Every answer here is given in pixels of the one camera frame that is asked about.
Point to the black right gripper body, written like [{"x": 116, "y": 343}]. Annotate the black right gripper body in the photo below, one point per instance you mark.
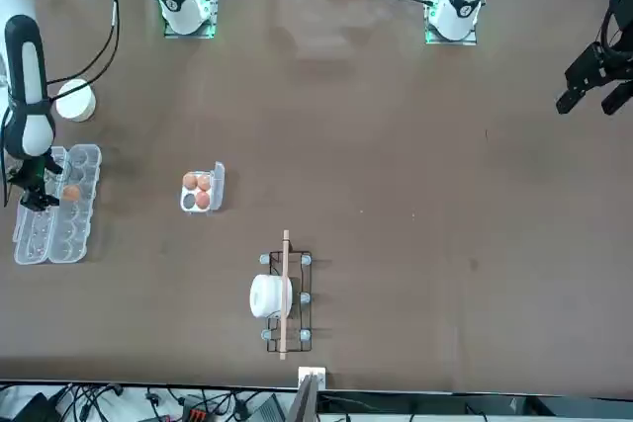
[{"x": 30, "y": 174}]

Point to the white paper cup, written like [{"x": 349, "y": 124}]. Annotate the white paper cup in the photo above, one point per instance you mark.
[{"x": 79, "y": 106}]

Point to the white four-slot egg tray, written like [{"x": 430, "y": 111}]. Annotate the white four-slot egg tray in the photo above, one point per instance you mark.
[{"x": 196, "y": 191}]

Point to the brown egg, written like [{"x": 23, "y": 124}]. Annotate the brown egg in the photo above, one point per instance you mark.
[
  {"x": 204, "y": 182},
  {"x": 202, "y": 199},
  {"x": 70, "y": 192},
  {"x": 190, "y": 180}
]

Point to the red and black connector box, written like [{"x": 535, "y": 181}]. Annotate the red and black connector box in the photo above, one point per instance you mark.
[{"x": 195, "y": 413}]

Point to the transparent twelve-slot egg tray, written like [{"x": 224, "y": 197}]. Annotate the transparent twelve-slot egg tray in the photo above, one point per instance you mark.
[{"x": 34, "y": 244}]

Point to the aluminium camera post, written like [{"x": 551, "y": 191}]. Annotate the aluminium camera post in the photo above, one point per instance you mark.
[{"x": 304, "y": 402}]

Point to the grey power adapter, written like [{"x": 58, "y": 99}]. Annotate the grey power adapter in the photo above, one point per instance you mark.
[{"x": 269, "y": 411}]

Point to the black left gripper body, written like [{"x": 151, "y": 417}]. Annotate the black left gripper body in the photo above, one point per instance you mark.
[{"x": 623, "y": 22}]

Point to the white post bracket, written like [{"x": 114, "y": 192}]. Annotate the white post bracket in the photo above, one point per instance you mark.
[{"x": 320, "y": 373}]

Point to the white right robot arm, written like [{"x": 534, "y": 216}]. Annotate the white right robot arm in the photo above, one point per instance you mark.
[{"x": 185, "y": 7}]

